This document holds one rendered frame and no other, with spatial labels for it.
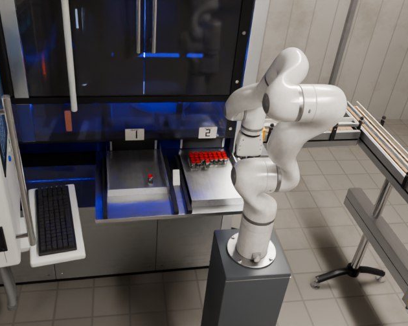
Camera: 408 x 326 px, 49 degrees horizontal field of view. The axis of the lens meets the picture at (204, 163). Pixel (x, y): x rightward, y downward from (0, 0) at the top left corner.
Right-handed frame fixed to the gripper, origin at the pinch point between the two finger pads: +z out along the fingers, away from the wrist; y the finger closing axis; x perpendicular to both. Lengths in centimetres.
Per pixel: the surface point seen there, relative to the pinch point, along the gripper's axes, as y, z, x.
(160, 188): 31.7, 19.5, -11.2
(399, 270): -85, 60, 10
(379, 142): -86, 17, -40
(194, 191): 16.9, 22.1, -11.7
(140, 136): 39, 9, -37
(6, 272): 101, 66, -12
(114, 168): 51, 22, -30
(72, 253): 68, 30, 14
